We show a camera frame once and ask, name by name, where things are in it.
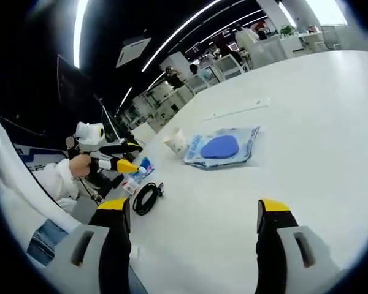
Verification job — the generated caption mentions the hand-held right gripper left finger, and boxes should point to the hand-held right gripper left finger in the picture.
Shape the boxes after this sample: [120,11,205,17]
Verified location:
[44,197,132,294]

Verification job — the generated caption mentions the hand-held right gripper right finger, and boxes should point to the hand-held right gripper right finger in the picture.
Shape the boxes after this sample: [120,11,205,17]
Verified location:
[256,198,351,294]

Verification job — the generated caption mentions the blue and pink plastic packet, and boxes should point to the blue and pink plastic packet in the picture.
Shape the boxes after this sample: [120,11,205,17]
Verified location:
[122,156,156,195]

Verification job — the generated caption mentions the black cable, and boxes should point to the black cable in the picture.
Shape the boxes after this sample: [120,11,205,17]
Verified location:
[132,182,166,217]

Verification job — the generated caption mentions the white paper cup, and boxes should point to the white paper cup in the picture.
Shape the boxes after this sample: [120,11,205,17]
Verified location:
[163,127,190,154]

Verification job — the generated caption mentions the clear packet with blue pad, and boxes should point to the clear packet with blue pad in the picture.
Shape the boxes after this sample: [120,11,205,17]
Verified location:
[183,125,261,168]

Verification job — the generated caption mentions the person's left hand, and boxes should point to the person's left hand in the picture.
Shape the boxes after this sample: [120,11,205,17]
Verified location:
[69,154,92,180]

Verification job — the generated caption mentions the person's jeans leg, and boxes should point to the person's jeans leg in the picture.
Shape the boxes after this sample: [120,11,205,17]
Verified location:
[27,220,69,265]

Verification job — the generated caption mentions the dark hanging screen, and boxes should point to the dark hanging screen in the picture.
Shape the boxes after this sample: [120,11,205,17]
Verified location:
[56,54,94,102]

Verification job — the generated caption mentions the white table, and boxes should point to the white table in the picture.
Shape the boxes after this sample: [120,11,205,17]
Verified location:
[119,50,368,294]

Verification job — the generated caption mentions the person's white coat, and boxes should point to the person's white coat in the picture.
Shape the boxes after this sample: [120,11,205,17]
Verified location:
[0,115,82,235]

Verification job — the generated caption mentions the ceiling air conditioner panel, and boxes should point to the ceiling air conditioner panel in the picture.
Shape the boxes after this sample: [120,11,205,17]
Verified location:
[115,37,153,69]

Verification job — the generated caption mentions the wide ceiling light strip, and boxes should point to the wide ceiling light strip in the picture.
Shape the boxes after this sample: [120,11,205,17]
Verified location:
[72,0,90,69]

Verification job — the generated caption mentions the long ceiling light strip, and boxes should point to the long ceiling light strip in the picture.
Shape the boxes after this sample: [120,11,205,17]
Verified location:
[140,0,222,73]

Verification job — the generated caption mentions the table socket panel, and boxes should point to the table socket panel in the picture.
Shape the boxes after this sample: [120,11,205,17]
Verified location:
[202,97,269,122]

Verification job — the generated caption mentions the wall poster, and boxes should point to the wall poster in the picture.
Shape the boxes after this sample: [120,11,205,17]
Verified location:
[12,142,70,172]

